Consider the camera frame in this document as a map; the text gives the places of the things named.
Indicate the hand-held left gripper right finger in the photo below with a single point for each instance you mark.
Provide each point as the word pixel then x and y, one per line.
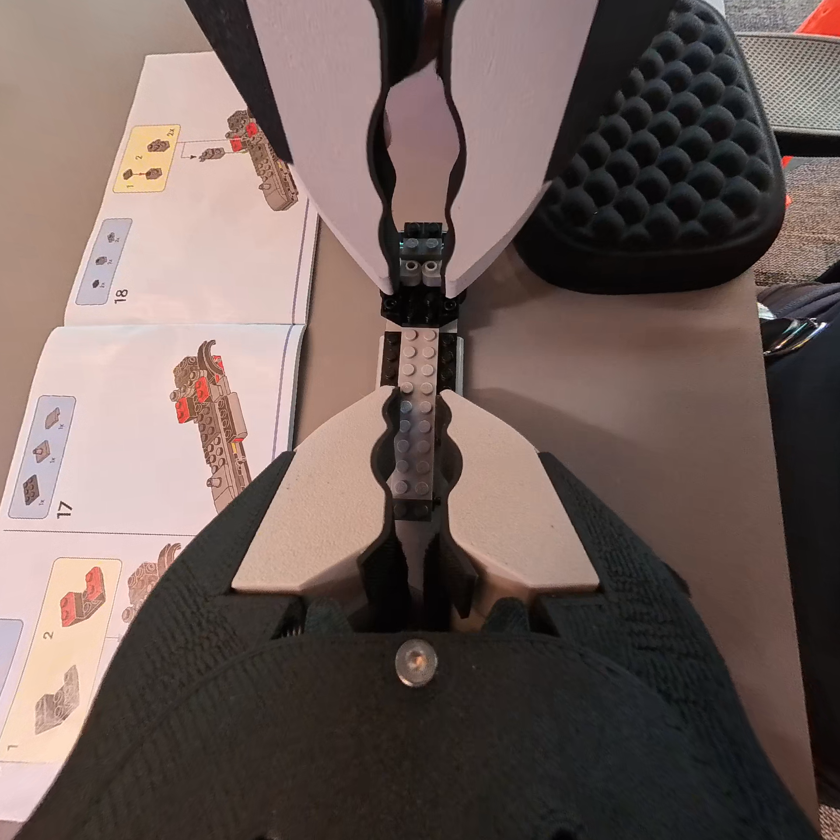
pixel 525 505

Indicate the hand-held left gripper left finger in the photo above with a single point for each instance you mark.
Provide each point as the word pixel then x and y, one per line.
pixel 315 499

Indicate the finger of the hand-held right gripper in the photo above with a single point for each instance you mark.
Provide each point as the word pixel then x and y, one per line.
pixel 328 131
pixel 512 131

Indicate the grey black toy brick model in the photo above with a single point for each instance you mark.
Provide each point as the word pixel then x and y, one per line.
pixel 420 367

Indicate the grey desk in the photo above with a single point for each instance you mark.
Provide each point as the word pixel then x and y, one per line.
pixel 590 394

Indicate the black dimpled cushion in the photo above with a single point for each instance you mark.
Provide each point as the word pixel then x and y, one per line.
pixel 656 197

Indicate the open brick instruction booklet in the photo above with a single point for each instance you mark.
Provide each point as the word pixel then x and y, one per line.
pixel 164 262

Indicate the grey mesh chair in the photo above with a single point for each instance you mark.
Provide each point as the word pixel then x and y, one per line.
pixel 800 85

